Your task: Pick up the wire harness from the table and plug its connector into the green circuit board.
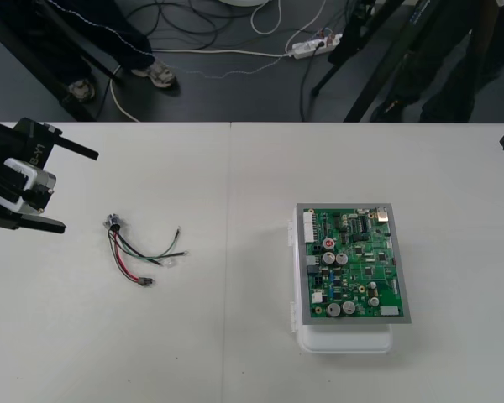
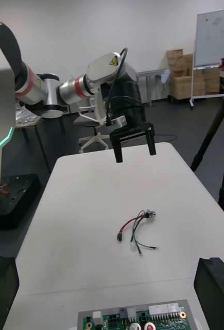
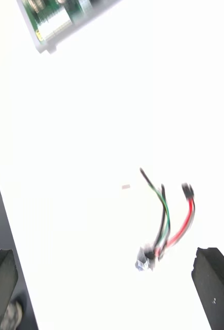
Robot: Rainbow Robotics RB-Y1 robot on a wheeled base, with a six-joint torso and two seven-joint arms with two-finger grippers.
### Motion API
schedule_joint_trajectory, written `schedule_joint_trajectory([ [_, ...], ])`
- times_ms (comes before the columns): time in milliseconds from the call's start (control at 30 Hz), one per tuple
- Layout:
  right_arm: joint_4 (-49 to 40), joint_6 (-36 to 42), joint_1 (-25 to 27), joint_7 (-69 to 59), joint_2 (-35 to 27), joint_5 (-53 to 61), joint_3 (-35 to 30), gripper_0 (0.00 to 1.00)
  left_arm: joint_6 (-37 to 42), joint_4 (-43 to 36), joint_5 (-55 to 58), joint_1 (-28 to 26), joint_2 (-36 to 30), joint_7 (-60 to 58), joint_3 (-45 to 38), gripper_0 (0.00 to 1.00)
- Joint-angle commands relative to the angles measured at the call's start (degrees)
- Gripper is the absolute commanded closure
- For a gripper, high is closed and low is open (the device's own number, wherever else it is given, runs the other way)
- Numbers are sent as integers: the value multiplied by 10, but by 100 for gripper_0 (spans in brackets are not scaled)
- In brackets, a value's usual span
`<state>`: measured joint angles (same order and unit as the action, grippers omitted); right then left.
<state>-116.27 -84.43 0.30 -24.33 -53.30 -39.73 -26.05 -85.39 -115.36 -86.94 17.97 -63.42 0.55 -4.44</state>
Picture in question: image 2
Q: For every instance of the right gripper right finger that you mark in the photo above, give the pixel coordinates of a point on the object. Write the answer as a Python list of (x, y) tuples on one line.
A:
[(217, 294)]

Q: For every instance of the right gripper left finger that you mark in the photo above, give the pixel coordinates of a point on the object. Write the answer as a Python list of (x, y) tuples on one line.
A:
[(1, 291)]

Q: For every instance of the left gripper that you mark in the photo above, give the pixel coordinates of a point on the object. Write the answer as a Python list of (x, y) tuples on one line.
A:
[(132, 131)]

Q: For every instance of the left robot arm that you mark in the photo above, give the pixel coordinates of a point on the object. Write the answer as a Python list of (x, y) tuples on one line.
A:
[(101, 67)]

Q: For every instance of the white office chair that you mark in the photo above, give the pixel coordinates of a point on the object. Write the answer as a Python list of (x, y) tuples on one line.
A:
[(87, 123)]

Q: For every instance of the black tripod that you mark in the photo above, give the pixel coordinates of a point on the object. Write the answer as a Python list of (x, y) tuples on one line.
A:
[(209, 134)]

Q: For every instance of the grey table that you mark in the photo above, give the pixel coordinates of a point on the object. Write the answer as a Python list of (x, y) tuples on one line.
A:
[(150, 73)]

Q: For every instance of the stack of cardboard boxes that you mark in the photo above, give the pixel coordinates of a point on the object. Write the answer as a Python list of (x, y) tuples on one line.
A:
[(180, 85)]

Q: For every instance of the whiteboard on rolling stand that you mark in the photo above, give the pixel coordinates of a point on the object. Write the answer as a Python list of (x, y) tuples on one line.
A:
[(214, 36)]

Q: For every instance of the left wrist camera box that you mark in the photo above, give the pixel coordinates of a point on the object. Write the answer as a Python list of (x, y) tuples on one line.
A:
[(119, 121)]

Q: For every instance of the green circuit board grey frame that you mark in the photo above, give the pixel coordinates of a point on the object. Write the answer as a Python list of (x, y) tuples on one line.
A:
[(142, 322)]

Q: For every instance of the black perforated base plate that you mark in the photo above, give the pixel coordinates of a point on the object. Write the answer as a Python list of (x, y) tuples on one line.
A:
[(19, 201)]

